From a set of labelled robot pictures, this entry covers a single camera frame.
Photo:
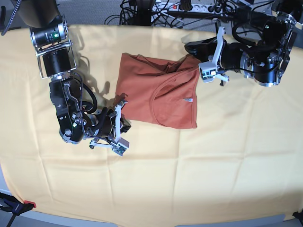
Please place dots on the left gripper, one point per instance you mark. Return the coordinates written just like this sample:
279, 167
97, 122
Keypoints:
231, 54

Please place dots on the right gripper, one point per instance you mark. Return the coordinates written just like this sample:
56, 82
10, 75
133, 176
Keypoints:
102, 125

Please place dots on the salmon pink T-shirt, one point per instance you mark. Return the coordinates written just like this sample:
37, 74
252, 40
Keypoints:
159, 91

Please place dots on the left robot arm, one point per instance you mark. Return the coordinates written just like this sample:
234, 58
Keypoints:
262, 44

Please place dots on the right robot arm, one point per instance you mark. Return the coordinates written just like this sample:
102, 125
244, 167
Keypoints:
76, 106

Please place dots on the white power strip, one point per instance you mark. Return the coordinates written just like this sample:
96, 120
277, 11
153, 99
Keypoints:
196, 11

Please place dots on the yellow table cloth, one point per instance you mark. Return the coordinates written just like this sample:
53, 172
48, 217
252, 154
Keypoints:
243, 161

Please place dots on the blue black bar clamp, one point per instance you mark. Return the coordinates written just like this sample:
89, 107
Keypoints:
10, 204

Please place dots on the black clamp right corner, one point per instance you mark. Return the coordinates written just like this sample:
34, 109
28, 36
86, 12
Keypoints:
299, 216

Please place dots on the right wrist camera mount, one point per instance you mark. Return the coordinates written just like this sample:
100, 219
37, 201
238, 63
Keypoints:
118, 144

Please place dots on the black stand post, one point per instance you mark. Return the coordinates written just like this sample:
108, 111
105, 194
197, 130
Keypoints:
143, 13

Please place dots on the black clamp handle left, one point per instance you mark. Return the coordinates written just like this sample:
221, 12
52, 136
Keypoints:
2, 17

